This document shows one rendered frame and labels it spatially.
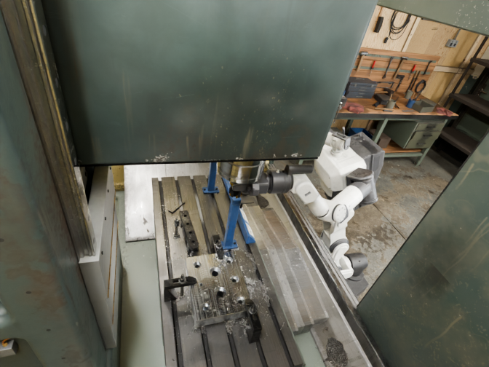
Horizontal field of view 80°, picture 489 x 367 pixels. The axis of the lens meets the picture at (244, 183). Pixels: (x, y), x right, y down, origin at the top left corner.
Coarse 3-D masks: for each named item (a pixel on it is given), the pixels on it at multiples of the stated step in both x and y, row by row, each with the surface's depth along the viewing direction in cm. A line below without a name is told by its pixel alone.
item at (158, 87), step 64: (64, 0) 48; (128, 0) 51; (192, 0) 53; (256, 0) 56; (320, 0) 60; (64, 64) 54; (128, 64) 57; (192, 64) 60; (256, 64) 64; (320, 64) 68; (128, 128) 65; (192, 128) 70; (256, 128) 75; (320, 128) 81
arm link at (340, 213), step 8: (344, 192) 130; (352, 192) 129; (360, 192) 130; (336, 200) 126; (344, 200) 126; (352, 200) 127; (360, 200) 131; (336, 208) 118; (344, 208) 120; (352, 208) 129; (336, 216) 118; (344, 216) 121
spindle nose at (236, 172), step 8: (224, 168) 90; (232, 168) 89; (240, 168) 88; (248, 168) 88; (256, 168) 90; (224, 176) 92; (232, 176) 90; (240, 176) 90; (248, 176) 90; (256, 176) 92
